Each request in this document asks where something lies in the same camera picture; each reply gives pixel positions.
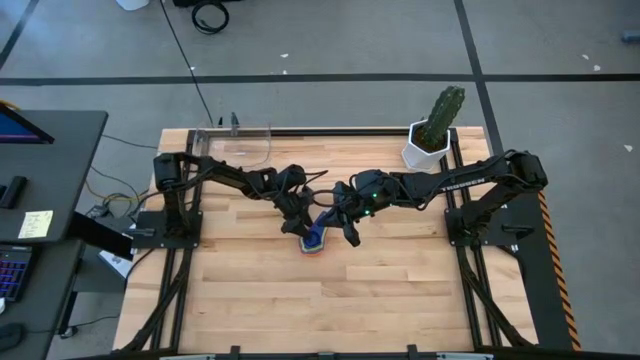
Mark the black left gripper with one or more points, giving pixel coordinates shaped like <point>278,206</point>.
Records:
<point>295,200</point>

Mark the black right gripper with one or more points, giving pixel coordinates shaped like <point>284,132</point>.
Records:
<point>372,192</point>

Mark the dark blue measuring cup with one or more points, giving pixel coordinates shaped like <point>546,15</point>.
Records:
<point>315,239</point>

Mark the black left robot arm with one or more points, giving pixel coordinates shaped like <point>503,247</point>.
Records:
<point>220,172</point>

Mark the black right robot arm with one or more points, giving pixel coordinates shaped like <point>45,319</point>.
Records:
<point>460,181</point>

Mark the clear plastic basket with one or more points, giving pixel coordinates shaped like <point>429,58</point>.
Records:
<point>240,155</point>

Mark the white hexagonal planter pot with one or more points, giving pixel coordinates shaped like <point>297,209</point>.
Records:
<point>417,157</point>

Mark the green cactus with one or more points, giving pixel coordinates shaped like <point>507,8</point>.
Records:
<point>445,112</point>

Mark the white paper sheet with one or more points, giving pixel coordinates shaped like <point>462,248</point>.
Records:
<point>114,262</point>

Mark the black ramp with striped edge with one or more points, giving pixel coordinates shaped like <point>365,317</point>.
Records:
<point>542,290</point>

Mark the black desk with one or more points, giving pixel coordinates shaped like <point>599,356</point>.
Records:
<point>60,165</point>

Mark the black floor object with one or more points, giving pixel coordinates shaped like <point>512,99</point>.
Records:
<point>185,2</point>

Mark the yellow sticky note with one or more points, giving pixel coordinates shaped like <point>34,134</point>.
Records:
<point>35,225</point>

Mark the dark grey desk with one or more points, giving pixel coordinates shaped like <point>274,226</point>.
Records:
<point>45,300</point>

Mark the white bin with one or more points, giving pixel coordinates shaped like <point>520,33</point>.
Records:
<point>132,4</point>

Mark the black handheld device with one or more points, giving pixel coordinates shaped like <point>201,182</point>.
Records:
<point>14,191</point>

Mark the black backlit keyboard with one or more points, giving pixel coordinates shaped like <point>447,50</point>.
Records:
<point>14,272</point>

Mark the computer monitor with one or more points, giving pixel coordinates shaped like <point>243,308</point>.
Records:
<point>15,131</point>

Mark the black computer mouse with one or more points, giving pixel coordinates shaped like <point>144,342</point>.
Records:
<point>10,336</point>

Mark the black aluminium table frame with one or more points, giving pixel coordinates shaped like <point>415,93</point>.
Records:
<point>325,132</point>

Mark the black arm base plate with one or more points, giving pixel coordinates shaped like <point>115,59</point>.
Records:
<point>150,240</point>
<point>452,240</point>

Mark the small black bracket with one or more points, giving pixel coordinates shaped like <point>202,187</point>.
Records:
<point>234,122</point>

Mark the black frame clamp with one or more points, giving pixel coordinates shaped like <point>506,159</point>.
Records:
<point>235,352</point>
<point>412,352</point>

